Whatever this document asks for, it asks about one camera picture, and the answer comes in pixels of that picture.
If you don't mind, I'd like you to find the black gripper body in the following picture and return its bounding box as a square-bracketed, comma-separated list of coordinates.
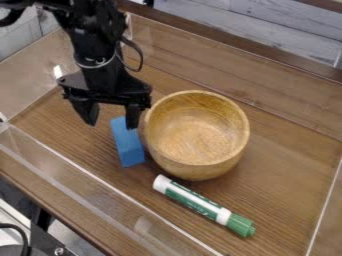
[55, 54, 153, 110]

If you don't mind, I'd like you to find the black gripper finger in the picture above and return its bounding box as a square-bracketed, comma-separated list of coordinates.
[125, 104, 141, 130]
[72, 100, 100, 126]

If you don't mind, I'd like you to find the blue rectangular block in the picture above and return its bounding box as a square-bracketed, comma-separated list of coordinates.
[109, 116, 145, 167]

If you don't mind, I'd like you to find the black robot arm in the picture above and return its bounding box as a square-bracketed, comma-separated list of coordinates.
[0, 0, 152, 129]

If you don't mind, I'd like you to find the brown wooden bowl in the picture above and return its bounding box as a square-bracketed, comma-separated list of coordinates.
[144, 90, 251, 181]

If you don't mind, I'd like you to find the green and white marker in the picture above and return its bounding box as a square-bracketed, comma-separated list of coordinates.
[152, 175, 256, 238]

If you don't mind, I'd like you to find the clear acrylic tray wall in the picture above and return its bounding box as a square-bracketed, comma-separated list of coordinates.
[0, 17, 342, 256]

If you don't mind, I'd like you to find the black metal bracket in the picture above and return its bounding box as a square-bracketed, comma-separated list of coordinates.
[31, 225, 77, 256]

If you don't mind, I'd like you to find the black cable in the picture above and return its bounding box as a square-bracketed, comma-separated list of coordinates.
[0, 223, 31, 256]

